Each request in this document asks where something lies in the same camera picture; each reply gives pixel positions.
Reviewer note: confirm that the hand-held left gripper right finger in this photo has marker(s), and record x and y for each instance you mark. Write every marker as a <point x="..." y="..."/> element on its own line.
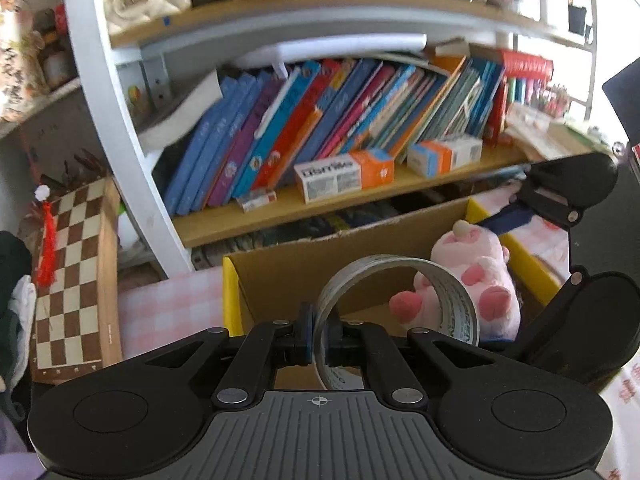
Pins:
<point x="336" y="347"/>

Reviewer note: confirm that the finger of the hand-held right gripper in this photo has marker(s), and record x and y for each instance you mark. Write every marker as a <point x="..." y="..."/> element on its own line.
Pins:
<point x="600" y="320"/>
<point x="515" y="220"/>

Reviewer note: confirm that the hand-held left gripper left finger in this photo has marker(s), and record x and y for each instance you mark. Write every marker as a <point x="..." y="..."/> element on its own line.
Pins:
<point x="305" y="340"/>

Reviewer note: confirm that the pink plush toy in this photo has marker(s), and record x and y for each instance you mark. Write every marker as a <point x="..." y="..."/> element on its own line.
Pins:
<point x="480" y="270"/>

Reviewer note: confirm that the yellow cardboard box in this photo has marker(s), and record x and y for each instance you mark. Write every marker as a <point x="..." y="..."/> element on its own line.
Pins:
<point x="280" y="280"/>

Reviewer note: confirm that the grey printed tape roll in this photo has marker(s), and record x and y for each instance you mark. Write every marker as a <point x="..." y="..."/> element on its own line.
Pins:
<point x="450" y="305"/>

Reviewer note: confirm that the stack of papers and booklets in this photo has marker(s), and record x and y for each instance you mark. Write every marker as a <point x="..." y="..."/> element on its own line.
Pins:
<point x="540" y="135"/>

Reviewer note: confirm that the small orange white carton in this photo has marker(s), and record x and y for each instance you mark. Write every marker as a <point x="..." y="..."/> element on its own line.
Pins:
<point x="445" y="155"/>

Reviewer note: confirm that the row of colourful pens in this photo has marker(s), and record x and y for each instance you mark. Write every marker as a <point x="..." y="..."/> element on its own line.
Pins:
<point x="540" y="95"/>

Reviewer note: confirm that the pink checked tablecloth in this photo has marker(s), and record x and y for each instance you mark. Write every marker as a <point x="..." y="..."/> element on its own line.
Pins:
<point x="170" y="310"/>

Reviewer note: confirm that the tiny red white packet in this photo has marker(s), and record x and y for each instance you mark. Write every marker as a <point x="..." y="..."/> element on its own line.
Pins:
<point x="257" y="200"/>

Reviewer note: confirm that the red thick book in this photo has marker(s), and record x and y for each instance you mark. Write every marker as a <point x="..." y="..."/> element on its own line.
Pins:
<point x="527" y="66"/>

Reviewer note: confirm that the large orange white carton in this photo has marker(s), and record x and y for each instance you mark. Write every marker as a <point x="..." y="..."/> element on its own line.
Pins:
<point x="330" y="177"/>

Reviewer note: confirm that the row of colourful books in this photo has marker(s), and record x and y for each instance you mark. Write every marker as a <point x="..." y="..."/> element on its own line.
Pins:
<point x="300" y="125"/>

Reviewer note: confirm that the white flat lamp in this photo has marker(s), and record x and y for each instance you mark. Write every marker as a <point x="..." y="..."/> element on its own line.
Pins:
<point x="350" y="45"/>

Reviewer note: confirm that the wooden chessboard box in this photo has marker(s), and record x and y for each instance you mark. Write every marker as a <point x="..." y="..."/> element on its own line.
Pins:
<point x="70" y="280"/>

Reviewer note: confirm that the thick white paperback book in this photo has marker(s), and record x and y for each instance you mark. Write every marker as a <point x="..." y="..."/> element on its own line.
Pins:
<point x="180" y="115"/>

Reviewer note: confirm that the red tassel with white ball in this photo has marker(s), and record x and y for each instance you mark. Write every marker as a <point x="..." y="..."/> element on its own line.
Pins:
<point x="47" y="245"/>

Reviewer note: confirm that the white cloth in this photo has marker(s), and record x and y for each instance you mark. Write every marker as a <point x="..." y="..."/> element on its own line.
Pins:
<point x="25" y="305"/>

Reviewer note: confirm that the white bookshelf with wooden shelves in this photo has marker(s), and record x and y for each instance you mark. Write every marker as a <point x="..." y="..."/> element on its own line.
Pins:
<point x="100" y="125"/>

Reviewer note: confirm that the dark grey clothes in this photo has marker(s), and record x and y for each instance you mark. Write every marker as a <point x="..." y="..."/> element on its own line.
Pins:
<point x="15" y="260"/>

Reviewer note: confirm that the lilac cloth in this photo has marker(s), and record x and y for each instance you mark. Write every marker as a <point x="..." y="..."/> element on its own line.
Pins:
<point x="17" y="450"/>

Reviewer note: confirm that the small jar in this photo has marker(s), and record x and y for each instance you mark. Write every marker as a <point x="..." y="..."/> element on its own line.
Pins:
<point x="57" y="65"/>

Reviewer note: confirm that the floral cloth figure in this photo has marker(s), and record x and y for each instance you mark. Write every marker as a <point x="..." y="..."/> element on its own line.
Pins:
<point x="20" y="60"/>

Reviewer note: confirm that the row of dark wall hooks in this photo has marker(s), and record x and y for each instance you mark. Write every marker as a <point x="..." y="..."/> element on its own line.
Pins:
<point x="82" y="160"/>

